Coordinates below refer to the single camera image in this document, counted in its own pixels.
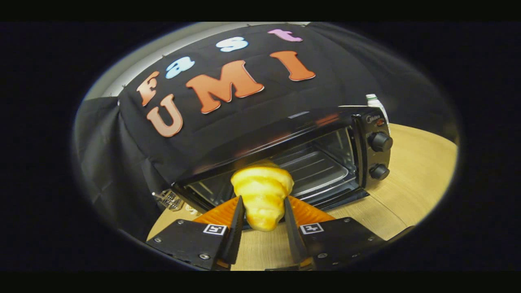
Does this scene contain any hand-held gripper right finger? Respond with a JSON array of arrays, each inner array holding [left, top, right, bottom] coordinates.
[[283, 195, 388, 271]]

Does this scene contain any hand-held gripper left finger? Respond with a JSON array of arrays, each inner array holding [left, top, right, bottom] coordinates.
[[146, 195, 245, 271]]

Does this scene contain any golden croissant bread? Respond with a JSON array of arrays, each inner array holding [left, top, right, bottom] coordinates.
[[230, 160, 294, 232]]

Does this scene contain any black toaster oven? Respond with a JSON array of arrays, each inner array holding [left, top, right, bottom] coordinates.
[[171, 106, 394, 214]]

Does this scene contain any plastic bottle green label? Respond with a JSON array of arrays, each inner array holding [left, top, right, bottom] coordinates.
[[365, 94, 390, 135]]

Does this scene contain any wire mesh holder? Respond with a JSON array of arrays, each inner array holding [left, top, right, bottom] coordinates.
[[153, 189, 184, 211]]

